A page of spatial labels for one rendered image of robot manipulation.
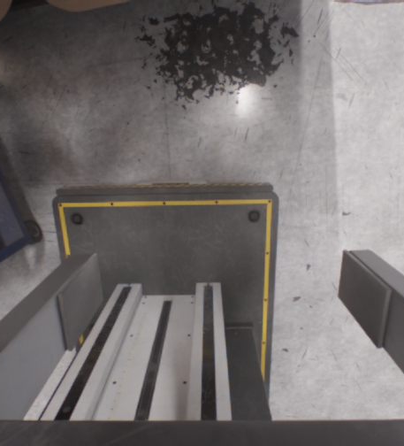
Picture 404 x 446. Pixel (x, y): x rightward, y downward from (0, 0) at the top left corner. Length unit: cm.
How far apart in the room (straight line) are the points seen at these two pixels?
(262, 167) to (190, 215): 43
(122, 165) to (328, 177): 82
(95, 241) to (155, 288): 25
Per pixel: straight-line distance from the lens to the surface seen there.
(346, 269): 17
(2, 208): 140
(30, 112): 143
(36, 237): 145
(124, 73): 131
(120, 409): 75
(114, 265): 107
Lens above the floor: 126
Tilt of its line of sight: 73 degrees down
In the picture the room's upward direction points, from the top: 176 degrees counter-clockwise
